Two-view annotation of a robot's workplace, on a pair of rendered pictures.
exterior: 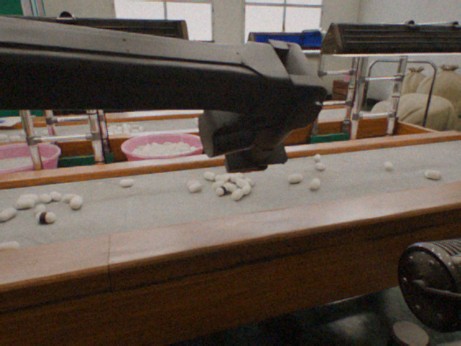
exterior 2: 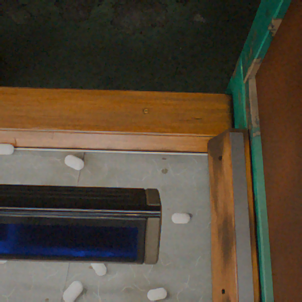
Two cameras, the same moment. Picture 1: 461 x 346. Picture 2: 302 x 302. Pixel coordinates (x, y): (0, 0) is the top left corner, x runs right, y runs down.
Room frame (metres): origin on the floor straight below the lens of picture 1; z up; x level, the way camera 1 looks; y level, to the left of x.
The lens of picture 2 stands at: (0.68, 0.69, 1.53)
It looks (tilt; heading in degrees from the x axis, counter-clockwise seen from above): 68 degrees down; 192
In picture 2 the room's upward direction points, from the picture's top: 7 degrees clockwise
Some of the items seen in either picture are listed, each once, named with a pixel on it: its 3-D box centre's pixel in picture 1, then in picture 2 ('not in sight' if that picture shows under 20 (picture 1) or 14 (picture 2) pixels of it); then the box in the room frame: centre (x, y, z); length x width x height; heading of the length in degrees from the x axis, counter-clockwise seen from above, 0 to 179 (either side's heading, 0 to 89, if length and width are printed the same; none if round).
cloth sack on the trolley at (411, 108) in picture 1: (413, 114); not in sight; (3.29, -1.87, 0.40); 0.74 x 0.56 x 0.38; 111
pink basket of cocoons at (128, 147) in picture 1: (165, 156); not in sight; (1.01, 0.21, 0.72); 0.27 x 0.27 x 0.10
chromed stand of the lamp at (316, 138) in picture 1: (323, 86); not in sight; (1.41, -0.40, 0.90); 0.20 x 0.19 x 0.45; 107
